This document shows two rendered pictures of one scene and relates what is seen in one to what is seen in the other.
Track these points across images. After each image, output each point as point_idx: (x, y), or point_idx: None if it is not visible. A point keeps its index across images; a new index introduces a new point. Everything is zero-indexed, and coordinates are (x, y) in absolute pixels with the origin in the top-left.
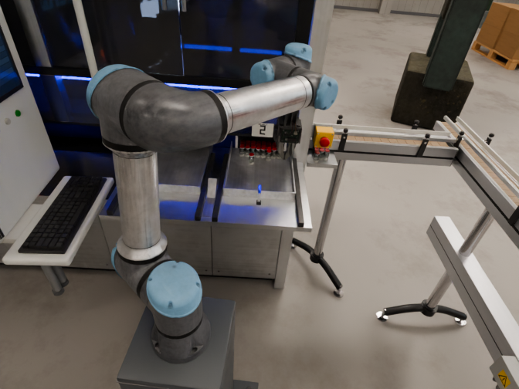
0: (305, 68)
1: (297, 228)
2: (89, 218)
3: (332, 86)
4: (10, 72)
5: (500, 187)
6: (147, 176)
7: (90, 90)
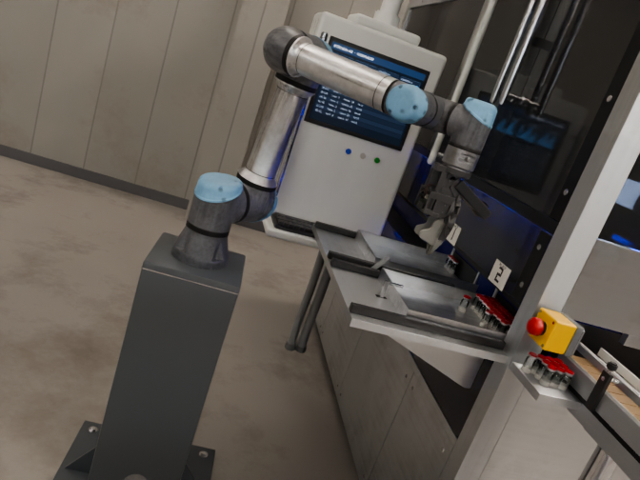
0: (465, 120)
1: (347, 311)
2: None
3: (403, 90)
4: (397, 132)
5: None
6: (276, 105)
7: None
